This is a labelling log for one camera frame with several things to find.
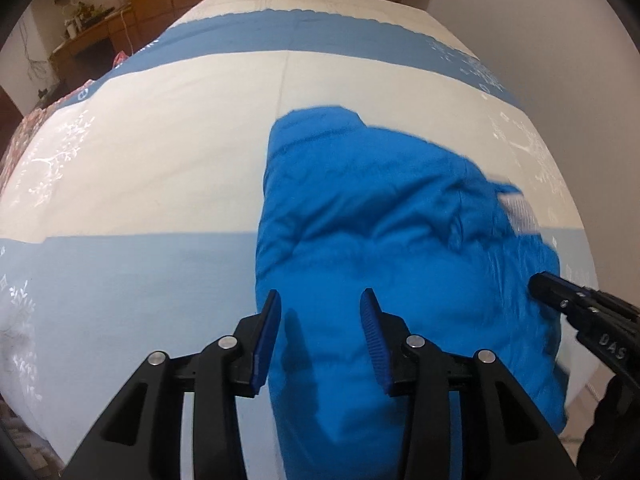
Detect blue padded jacket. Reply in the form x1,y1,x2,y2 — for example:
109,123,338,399
256,107,567,479

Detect blue and white striped bedsheet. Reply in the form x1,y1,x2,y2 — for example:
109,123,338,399
1,0,597,479

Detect pink floral quilt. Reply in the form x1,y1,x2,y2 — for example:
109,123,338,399
0,79,94,191

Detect wooden desk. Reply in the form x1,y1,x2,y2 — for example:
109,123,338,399
49,6,142,90

